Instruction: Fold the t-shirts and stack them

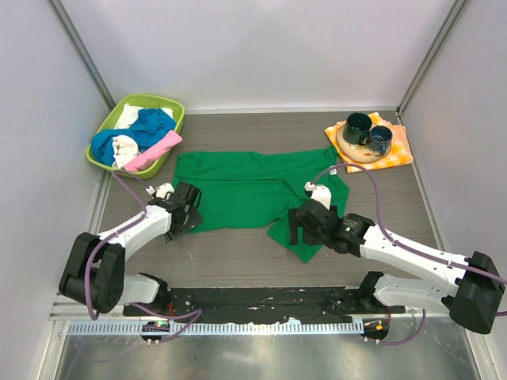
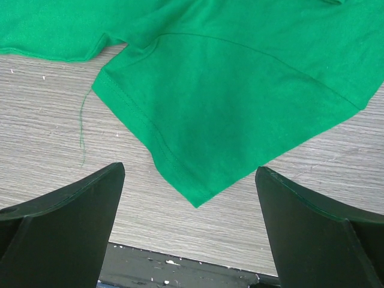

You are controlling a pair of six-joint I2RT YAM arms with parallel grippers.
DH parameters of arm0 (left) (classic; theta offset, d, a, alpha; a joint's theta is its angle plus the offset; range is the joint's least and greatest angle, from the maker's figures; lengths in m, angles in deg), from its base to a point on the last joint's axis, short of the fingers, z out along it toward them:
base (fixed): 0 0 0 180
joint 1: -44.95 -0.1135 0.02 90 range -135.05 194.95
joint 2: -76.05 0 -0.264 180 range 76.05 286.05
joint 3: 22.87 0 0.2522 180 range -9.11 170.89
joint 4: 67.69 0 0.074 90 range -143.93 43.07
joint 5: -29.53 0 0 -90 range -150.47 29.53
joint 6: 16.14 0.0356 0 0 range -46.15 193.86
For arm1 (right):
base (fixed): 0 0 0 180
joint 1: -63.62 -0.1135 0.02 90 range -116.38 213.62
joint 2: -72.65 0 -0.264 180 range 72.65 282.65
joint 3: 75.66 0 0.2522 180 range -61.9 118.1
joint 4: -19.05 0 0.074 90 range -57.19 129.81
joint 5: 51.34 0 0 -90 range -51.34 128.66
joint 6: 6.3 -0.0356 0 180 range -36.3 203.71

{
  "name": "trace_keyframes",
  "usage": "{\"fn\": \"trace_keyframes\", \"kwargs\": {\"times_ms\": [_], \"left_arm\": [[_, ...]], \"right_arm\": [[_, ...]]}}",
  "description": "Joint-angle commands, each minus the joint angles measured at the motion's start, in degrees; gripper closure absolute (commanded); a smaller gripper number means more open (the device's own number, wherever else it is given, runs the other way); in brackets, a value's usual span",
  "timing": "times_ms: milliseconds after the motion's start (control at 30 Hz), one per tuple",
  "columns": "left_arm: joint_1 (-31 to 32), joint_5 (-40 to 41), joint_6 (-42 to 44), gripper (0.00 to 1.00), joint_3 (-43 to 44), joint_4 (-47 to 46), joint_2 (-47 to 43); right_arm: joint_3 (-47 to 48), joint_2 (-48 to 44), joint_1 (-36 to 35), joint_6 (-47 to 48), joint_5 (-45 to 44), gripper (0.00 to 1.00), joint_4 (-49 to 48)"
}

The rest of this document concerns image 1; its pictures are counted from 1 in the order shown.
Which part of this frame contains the green t shirt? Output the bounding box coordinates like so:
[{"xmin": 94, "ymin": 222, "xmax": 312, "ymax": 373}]
[{"xmin": 173, "ymin": 146, "xmax": 337, "ymax": 263}]

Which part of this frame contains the lime green plastic basin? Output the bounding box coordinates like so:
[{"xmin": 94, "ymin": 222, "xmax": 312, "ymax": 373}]
[{"xmin": 86, "ymin": 94, "xmax": 185, "ymax": 179}]

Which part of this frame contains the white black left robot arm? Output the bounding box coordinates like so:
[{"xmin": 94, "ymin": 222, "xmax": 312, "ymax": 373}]
[{"xmin": 59, "ymin": 182, "xmax": 202, "ymax": 320}]

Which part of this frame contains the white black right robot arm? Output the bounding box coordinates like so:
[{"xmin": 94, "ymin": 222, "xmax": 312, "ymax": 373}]
[{"xmin": 288, "ymin": 199, "xmax": 505, "ymax": 334}]

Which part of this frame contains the pink t shirt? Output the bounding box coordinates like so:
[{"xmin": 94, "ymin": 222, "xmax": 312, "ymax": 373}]
[{"xmin": 124, "ymin": 131, "xmax": 183, "ymax": 173}]

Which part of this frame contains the white t shirt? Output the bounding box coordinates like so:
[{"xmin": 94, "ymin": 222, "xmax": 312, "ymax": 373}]
[{"xmin": 112, "ymin": 135, "xmax": 140, "ymax": 169}]

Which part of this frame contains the beige ceramic plate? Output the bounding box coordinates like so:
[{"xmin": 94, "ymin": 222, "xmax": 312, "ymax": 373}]
[{"xmin": 336, "ymin": 127, "xmax": 393, "ymax": 164}]

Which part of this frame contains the blue t shirt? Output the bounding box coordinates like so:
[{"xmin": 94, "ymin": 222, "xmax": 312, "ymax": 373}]
[{"xmin": 90, "ymin": 104, "xmax": 177, "ymax": 167}]

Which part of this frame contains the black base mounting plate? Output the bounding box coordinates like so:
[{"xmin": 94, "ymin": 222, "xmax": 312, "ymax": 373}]
[{"xmin": 142, "ymin": 287, "xmax": 406, "ymax": 325}]

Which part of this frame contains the dark green mug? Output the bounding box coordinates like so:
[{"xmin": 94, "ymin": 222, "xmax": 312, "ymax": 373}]
[{"xmin": 342, "ymin": 112, "xmax": 372, "ymax": 146}]

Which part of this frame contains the orange checkered cloth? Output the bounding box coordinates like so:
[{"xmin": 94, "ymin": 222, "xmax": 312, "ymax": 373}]
[{"xmin": 324, "ymin": 112, "xmax": 413, "ymax": 170}]

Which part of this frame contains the dark blue mug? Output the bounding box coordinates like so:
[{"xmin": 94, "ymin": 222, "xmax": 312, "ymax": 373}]
[{"xmin": 368, "ymin": 126, "xmax": 393, "ymax": 156}]

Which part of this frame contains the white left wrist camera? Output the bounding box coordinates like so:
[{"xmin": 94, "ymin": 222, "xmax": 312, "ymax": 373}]
[{"xmin": 145, "ymin": 183, "xmax": 174, "ymax": 200}]

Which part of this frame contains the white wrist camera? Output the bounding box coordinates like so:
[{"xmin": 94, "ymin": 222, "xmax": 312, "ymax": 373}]
[
  {"xmin": 304, "ymin": 182, "xmax": 332, "ymax": 210},
  {"xmin": 145, "ymin": 183, "xmax": 174, "ymax": 200}
]

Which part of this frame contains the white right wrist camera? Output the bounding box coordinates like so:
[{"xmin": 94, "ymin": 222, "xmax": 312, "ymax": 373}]
[{"xmin": 304, "ymin": 182, "xmax": 332, "ymax": 210}]

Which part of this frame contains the aluminium frame rail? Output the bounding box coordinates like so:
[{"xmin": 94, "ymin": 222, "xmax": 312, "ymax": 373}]
[{"xmin": 49, "ymin": 291, "xmax": 128, "ymax": 321}]

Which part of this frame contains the white slotted cable duct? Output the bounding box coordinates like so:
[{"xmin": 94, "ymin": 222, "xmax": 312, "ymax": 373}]
[{"xmin": 67, "ymin": 319, "xmax": 364, "ymax": 336}]

